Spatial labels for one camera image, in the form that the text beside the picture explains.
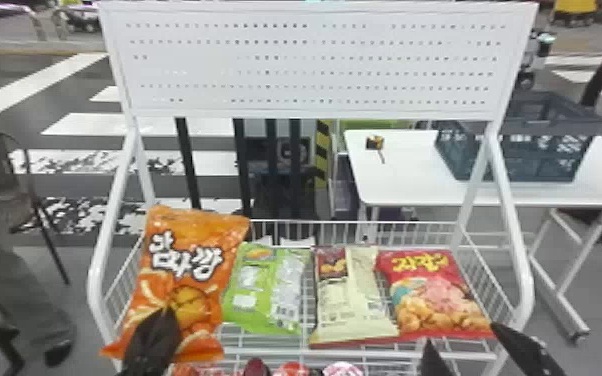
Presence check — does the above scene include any cream snack packet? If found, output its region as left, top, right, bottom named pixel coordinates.
left=308, top=245, right=401, bottom=349

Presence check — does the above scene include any orange snack packet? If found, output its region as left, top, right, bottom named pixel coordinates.
left=100, top=204, right=251, bottom=365

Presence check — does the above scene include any white side table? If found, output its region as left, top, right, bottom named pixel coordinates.
left=342, top=128, right=602, bottom=342

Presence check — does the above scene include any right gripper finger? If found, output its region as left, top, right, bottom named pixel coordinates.
left=489, top=321, right=567, bottom=376
left=418, top=340, right=454, bottom=376

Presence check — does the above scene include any green snack packet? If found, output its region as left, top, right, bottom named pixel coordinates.
left=221, top=241, right=313, bottom=337

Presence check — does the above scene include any striped post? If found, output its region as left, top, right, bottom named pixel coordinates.
left=315, top=119, right=332, bottom=190

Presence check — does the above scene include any pink noodle cup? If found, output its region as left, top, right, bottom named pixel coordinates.
left=322, top=361, right=365, bottom=376

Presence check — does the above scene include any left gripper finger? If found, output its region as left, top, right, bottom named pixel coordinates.
left=117, top=306, right=184, bottom=376

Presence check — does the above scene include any white wire rack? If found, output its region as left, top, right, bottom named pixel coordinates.
left=86, top=0, right=540, bottom=376

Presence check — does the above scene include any black chair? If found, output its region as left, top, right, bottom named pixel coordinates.
left=0, top=131, right=71, bottom=287

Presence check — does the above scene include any red snack packet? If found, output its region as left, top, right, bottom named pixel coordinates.
left=375, top=249, right=496, bottom=342

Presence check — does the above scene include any red noodle cup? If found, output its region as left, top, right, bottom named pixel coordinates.
left=273, top=362, right=310, bottom=376

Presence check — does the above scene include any dark blue basket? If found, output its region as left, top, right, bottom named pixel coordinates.
left=433, top=90, right=602, bottom=183

